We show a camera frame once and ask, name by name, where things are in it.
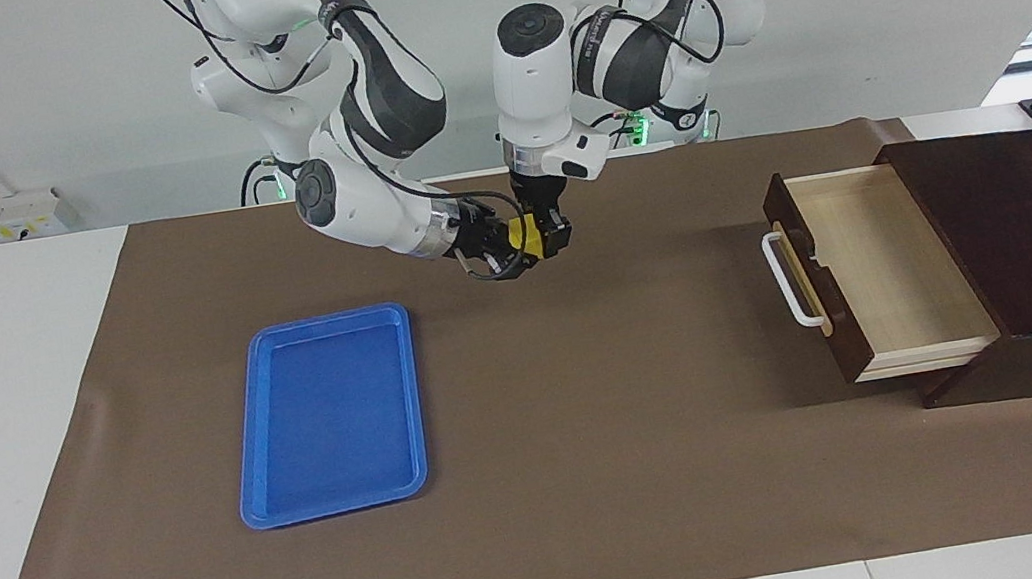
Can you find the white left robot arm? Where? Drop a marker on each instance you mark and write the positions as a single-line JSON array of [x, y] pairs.
[[538, 84]]

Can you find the yellow cube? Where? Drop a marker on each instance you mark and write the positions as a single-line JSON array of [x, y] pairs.
[[528, 232]]

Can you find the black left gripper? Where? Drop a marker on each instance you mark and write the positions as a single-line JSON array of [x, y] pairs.
[[538, 193]]

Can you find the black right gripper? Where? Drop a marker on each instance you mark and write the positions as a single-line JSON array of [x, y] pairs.
[[472, 230]]

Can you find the white wall socket box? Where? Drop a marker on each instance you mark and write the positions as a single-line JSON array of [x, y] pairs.
[[21, 218]]

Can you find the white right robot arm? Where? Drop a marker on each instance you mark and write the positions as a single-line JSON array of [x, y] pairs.
[[362, 200]]

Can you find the brown table mat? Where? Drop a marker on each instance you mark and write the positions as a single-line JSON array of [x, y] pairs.
[[595, 420]]

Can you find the blue plastic tray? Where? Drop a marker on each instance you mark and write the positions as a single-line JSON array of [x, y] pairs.
[[327, 417]]

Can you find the wooden drawer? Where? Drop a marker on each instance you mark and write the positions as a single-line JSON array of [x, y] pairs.
[[912, 304]]

